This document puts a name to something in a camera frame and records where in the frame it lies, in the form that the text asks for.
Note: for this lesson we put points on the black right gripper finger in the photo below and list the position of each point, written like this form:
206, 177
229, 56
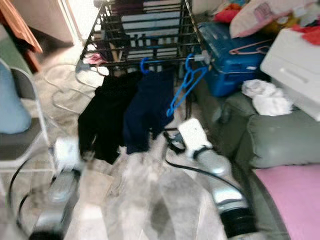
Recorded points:
168, 135

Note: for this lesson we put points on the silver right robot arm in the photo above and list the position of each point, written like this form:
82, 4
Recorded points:
227, 190

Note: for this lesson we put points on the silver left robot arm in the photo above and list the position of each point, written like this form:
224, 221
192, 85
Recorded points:
57, 205

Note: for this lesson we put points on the pink plastic hanger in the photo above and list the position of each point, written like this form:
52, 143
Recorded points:
240, 50

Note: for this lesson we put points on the navy garment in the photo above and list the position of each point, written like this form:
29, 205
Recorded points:
147, 110

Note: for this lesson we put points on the black garment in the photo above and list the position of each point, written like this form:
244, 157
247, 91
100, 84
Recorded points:
105, 115

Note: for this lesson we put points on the blue suitcase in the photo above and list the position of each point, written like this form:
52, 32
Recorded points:
227, 70

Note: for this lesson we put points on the crumpled white cloth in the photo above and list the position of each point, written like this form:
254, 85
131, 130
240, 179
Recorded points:
267, 100

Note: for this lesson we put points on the green sofa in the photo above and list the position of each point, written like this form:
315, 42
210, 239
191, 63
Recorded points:
280, 140

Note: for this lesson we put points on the black metal drying rack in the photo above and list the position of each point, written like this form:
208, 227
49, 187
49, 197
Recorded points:
140, 30

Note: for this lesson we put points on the pink cushion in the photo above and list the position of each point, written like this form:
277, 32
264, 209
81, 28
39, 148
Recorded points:
290, 205

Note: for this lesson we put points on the red cloth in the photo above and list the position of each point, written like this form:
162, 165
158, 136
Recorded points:
226, 14

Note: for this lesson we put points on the white grey folding chair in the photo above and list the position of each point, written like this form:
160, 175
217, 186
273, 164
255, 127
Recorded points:
17, 145

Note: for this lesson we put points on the white box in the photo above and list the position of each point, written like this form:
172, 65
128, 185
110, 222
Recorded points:
292, 70

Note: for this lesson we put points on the light blue chair cushion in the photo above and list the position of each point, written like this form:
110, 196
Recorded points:
14, 100

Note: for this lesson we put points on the pink white pillow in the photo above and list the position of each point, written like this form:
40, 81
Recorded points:
265, 17

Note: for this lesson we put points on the brown wooden board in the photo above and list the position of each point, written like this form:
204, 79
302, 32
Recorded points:
20, 25

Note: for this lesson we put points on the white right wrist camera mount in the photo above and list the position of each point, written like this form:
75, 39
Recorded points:
194, 137

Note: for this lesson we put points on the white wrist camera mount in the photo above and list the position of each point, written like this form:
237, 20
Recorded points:
67, 152
194, 137

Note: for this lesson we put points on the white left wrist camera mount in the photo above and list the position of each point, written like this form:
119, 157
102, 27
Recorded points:
67, 152

